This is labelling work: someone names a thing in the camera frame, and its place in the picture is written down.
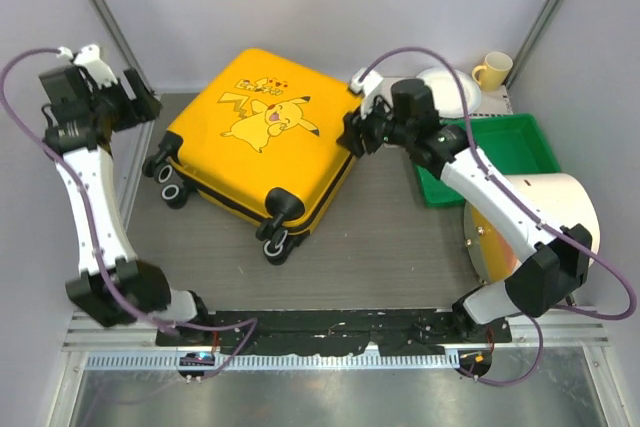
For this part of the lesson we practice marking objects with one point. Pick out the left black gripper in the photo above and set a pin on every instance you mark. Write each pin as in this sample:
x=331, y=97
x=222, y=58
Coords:
x=145, y=108

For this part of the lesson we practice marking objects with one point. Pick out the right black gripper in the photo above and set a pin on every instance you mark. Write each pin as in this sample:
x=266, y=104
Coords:
x=355, y=126

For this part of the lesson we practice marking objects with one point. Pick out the yellow Pikachu suitcase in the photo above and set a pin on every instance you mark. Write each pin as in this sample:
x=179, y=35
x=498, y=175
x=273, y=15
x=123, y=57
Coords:
x=261, y=141

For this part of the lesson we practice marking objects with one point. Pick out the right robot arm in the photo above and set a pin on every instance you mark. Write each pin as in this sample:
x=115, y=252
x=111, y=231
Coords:
x=553, y=258

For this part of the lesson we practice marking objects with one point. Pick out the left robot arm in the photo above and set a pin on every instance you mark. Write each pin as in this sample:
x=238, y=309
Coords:
x=113, y=286

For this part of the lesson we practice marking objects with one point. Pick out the white plate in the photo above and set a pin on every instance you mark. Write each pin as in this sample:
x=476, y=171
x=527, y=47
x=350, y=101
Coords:
x=446, y=95

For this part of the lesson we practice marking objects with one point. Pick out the patterned white cloth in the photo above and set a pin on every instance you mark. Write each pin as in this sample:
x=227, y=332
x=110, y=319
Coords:
x=494, y=104

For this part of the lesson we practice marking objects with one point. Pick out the yellow mug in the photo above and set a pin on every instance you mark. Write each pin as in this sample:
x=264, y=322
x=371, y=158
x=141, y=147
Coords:
x=492, y=72

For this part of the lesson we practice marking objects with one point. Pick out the green plastic tray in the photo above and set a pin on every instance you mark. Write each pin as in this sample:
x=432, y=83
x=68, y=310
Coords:
x=514, y=144

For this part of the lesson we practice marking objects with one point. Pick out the white cylindrical bin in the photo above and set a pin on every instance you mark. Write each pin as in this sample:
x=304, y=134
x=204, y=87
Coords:
x=559, y=195

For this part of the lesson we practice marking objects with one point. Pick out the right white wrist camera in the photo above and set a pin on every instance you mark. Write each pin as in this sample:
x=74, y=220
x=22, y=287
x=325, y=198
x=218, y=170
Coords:
x=367, y=86

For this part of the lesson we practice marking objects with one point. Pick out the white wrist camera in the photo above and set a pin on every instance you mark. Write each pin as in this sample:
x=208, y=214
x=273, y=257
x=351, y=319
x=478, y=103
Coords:
x=367, y=86
x=90, y=58

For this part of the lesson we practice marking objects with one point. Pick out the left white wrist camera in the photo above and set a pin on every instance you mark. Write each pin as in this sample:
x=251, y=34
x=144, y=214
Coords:
x=90, y=58

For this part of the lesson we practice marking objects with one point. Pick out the left aluminium corner post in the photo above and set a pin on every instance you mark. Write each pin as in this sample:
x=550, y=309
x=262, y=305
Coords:
x=115, y=33

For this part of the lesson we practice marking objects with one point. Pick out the aluminium corner post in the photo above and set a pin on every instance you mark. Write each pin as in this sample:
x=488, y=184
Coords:
x=541, y=23
x=115, y=33

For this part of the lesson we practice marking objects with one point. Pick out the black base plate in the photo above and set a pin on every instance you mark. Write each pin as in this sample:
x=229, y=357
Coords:
x=339, y=333

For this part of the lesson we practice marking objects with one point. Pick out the aluminium frame rail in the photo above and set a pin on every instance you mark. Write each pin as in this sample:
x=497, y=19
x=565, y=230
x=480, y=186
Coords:
x=132, y=348

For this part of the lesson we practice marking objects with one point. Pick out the right aluminium corner post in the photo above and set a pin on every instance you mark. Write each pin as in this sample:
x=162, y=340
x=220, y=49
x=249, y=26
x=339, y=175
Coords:
x=541, y=23

